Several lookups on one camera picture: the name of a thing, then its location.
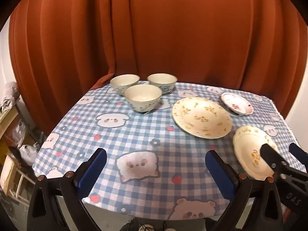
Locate orange curtain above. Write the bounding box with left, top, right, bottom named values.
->
left=8, top=0, right=308, bottom=135

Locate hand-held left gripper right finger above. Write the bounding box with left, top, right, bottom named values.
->
left=205, top=150, right=284, bottom=231

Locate scalloped yellow floral plate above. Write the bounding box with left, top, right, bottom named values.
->
left=233, top=125, right=281, bottom=180

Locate dark shoe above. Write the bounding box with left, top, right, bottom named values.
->
left=120, top=218, right=140, bottom=231

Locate blue checked printed tablecloth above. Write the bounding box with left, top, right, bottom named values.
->
left=32, top=80, right=308, bottom=222

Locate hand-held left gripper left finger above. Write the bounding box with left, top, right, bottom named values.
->
left=27, top=148, right=107, bottom=231

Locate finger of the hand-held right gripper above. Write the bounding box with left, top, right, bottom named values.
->
left=289, top=143, right=308, bottom=171
left=260, top=144, right=308, bottom=207

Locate white plastic bag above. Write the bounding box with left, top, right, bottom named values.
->
left=19, top=144, right=39, bottom=166

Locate cream bowl with blue pattern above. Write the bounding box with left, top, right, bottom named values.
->
left=124, top=84, right=163, bottom=113
left=147, top=73, right=178, bottom=95
left=110, top=74, right=140, bottom=95

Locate large yellow floral plate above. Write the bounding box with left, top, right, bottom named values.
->
left=172, top=97, right=233, bottom=139

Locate wooden shelf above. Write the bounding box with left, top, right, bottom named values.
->
left=0, top=106, right=36, bottom=198

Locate grey fluffy cloth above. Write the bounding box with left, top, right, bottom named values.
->
left=0, top=82, right=21, bottom=111

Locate small red-rimmed floral plate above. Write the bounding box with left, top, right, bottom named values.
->
left=221, top=92, right=254, bottom=116

